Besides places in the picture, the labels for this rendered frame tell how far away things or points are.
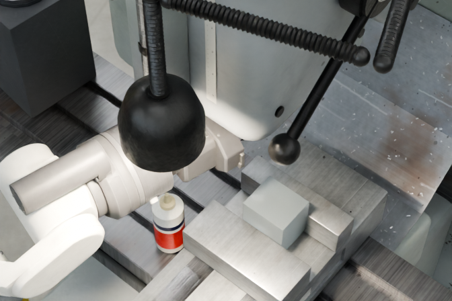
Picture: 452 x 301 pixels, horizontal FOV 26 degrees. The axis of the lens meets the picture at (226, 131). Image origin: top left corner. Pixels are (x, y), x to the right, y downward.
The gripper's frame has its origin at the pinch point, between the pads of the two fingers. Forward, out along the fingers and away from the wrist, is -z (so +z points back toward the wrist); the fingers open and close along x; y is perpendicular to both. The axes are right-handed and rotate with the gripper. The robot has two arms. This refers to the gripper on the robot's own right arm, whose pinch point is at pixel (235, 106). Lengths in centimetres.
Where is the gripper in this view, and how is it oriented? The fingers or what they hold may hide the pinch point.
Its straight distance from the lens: 107.6
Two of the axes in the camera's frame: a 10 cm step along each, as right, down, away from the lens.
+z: -8.2, 4.6, -3.4
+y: 0.1, 6.0, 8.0
